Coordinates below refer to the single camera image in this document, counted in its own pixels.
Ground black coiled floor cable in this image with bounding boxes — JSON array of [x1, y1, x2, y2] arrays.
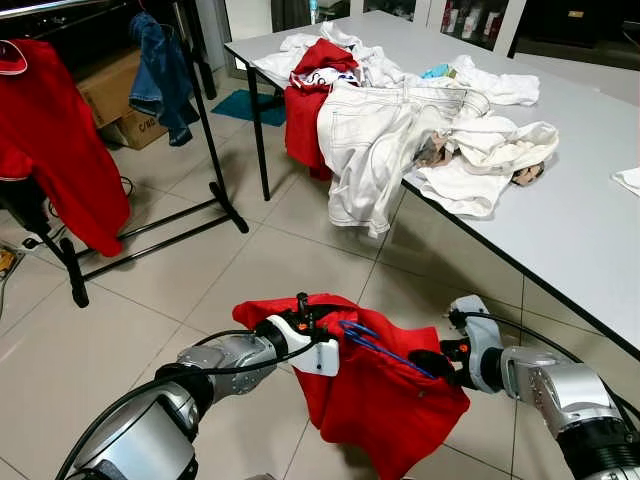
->
[[40, 177, 133, 225]]

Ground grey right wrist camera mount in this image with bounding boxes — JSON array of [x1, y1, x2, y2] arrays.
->
[[448, 295, 507, 394]]

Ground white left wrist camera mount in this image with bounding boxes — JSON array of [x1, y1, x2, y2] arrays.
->
[[265, 313, 342, 379]]

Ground black metal clothes rack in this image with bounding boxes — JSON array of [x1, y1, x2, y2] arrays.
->
[[0, 0, 250, 309]]

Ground white garment with teal patch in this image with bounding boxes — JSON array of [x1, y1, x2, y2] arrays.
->
[[420, 53, 542, 107]]

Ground cream white jeans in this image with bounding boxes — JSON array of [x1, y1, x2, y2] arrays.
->
[[318, 82, 493, 240]]

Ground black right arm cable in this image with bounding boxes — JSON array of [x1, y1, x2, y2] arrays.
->
[[450, 310, 640, 423]]

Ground teal cloth patch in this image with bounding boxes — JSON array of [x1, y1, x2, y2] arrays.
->
[[420, 63, 457, 80]]

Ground blue denim garment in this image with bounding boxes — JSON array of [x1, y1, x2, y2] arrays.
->
[[128, 12, 200, 149]]

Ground small printed cardboard box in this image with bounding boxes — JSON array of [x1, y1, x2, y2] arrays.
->
[[105, 108, 169, 152]]

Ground white crumpled shirt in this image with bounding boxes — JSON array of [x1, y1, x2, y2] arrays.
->
[[252, 25, 406, 89]]

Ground large brown cardboard box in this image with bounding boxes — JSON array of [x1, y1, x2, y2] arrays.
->
[[75, 50, 143, 127]]

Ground plain red shirt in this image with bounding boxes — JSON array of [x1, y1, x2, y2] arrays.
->
[[232, 293, 472, 480]]

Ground red garment with white trim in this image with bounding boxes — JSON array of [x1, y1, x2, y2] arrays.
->
[[285, 38, 359, 182]]

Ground clear plastic bag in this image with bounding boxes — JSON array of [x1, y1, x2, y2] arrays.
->
[[0, 250, 21, 283]]

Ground white mesh jersey brown print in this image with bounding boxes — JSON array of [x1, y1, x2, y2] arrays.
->
[[412, 115, 561, 220]]

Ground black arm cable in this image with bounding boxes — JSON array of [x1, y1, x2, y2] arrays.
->
[[450, 310, 640, 423], [55, 328, 323, 480]]

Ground blue plastic hanger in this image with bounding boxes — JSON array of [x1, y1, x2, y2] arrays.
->
[[338, 320, 437, 380]]

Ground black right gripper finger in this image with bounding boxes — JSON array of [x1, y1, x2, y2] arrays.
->
[[408, 349, 457, 382]]

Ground white glass door cabinet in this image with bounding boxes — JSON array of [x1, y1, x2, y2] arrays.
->
[[430, 0, 527, 57]]

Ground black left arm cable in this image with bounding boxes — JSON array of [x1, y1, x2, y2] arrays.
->
[[55, 328, 323, 480]]

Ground red polo shirt white collar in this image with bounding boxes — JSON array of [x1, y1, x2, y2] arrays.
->
[[0, 38, 131, 259]]

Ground teal floor mat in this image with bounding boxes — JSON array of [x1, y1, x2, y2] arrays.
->
[[212, 90, 287, 127]]

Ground plain white t-shirt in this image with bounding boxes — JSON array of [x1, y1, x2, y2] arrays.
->
[[612, 167, 640, 197]]

